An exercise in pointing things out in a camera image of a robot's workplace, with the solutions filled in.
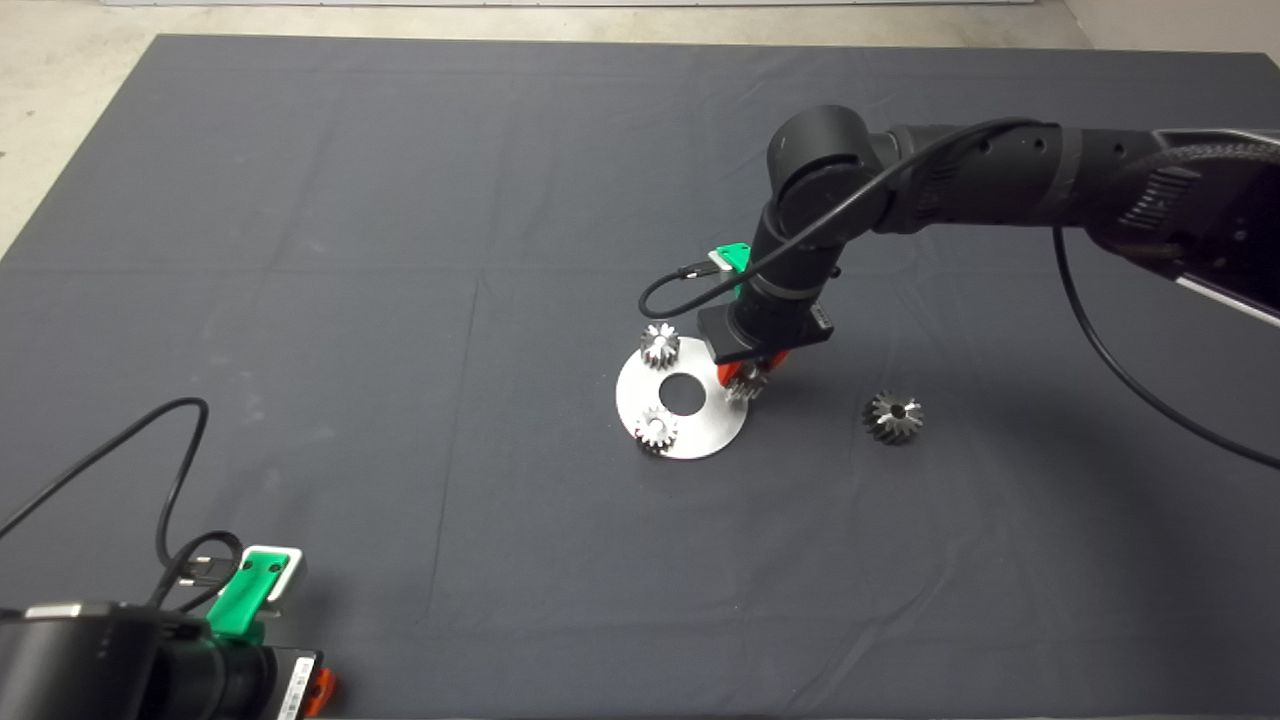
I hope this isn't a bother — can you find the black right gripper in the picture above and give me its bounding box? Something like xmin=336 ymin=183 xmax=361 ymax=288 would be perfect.
xmin=697 ymin=293 xmax=835 ymax=391

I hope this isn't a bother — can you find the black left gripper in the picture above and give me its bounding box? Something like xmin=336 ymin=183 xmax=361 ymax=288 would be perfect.
xmin=214 ymin=646 xmax=338 ymax=720

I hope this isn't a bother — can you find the large steel gear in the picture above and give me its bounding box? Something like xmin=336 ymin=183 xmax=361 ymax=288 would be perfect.
xmin=862 ymin=389 xmax=925 ymax=446

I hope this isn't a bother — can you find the small shiny steel gear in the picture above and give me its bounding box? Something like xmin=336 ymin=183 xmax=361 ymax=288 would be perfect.
xmin=634 ymin=406 xmax=679 ymax=454
xmin=640 ymin=321 xmax=682 ymax=369

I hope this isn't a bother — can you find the round steel plate with hole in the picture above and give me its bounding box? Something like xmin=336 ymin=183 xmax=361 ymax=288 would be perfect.
xmin=615 ymin=336 xmax=750 ymax=461

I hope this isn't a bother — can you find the dark grey table cloth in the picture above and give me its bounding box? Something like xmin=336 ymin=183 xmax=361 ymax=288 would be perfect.
xmin=0 ymin=34 xmax=1280 ymax=720

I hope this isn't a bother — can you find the right wrist green camera mount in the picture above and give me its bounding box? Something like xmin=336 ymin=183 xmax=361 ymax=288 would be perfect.
xmin=715 ymin=243 xmax=751 ymax=301

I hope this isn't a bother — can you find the wrist green camera mount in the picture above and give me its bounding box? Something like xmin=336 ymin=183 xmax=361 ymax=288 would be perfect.
xmin=715 ymin=243 xmax=751 ymax=301
xmin=205 ymin=552 xmax=289 ymax=646

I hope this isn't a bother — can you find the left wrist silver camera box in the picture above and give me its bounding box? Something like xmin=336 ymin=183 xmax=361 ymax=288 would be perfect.
xmin=243 ymin=545 xmax=307 ymax=613

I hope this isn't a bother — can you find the left wrist green camera mount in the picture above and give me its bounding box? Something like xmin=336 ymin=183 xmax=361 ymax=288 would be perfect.
xmin=205 ymin=552 xmax=289 ymax=646

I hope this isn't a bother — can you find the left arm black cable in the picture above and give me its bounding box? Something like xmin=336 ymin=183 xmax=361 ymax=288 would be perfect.
xmin=0 ymin=397 xmax=244 ymax=613

